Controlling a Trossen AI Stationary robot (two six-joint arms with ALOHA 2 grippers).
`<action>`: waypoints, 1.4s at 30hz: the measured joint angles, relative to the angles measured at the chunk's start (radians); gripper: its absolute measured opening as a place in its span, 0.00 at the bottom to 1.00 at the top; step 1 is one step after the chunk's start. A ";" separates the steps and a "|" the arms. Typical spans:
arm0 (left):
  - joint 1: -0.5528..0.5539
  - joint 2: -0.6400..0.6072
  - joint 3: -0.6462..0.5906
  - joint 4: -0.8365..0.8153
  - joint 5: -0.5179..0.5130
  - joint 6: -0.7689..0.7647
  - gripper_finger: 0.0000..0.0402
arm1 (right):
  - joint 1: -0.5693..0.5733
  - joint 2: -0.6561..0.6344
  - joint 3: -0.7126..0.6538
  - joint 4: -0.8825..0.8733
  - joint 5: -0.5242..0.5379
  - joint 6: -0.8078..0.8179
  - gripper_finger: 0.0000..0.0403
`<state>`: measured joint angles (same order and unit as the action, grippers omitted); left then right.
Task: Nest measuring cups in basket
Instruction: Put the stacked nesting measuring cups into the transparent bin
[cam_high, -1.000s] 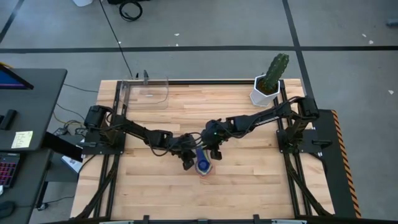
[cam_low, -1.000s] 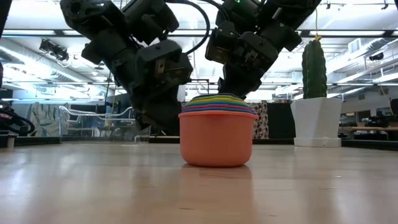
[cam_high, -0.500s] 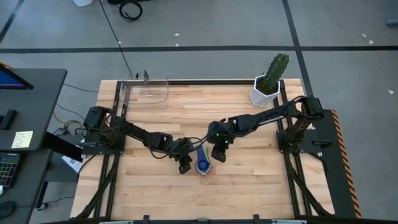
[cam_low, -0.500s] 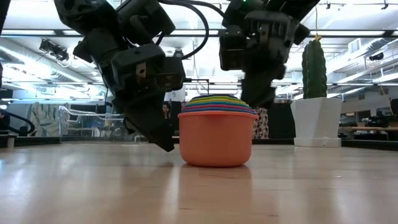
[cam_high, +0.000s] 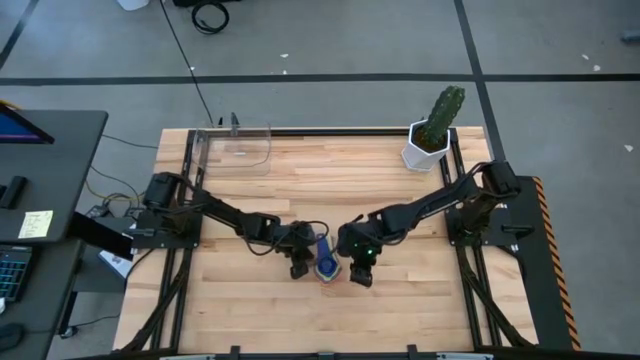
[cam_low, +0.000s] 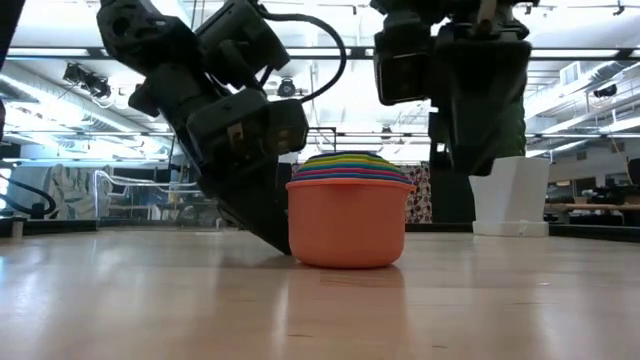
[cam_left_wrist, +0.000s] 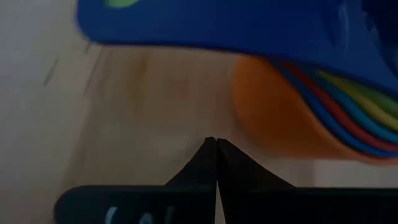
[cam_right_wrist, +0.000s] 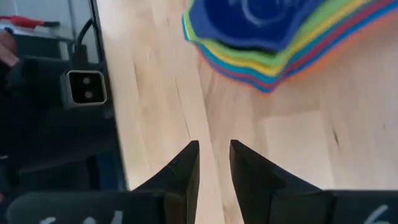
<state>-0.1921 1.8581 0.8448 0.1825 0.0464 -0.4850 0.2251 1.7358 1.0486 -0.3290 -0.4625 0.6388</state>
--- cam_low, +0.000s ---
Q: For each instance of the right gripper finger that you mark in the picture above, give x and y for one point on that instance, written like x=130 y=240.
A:
x=480 y=110
x=436 y=145

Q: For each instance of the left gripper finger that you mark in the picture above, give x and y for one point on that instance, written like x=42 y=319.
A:
x=255 y=210

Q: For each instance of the teal measuring cup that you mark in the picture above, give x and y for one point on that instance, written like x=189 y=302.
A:
x=350 y=167

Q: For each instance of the orange measuring cup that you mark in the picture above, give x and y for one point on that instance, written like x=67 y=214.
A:
x=347 y=225

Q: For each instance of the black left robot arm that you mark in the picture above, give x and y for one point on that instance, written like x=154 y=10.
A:
x=145 y=35

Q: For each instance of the clear plastic basket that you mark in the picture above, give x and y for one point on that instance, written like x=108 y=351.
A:
x=107 y=192

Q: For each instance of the green cactus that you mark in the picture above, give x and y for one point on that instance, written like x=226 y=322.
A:
x=519 y=135

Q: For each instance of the brown circle-pattern cloth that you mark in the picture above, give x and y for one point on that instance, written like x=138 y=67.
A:
x=420 y=200

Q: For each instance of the black partition panel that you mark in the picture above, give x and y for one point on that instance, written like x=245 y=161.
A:
x=457 y=200

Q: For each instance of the white planter pot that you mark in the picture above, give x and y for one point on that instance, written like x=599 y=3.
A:
x=515 y=200

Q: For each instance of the white air vent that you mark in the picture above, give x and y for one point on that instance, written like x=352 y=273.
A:
x=570 y=75

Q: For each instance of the wooden bench top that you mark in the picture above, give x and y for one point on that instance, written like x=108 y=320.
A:
x=590 y=206

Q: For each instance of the grey leaf-pattern cloth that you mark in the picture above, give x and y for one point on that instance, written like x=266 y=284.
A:
x=70 y=192

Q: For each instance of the black round camera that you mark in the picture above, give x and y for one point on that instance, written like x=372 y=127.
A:
x=286 y=88

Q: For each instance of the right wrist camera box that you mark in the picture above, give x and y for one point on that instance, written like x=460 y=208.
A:
x=402 y=70

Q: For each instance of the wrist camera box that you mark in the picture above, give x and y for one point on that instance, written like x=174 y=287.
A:
x=402 y=70
x=240 y=40

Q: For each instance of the black table frame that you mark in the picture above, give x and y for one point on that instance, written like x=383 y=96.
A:
x=450 y=227

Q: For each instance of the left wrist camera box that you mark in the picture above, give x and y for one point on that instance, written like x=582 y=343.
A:
x=240 y=40

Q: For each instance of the small black camera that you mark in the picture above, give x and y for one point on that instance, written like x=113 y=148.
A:
x=605 y=91

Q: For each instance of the black double camera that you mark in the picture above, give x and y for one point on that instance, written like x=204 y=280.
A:
x=87 y=80

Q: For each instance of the small grey post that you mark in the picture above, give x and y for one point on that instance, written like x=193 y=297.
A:
x=17 y=230

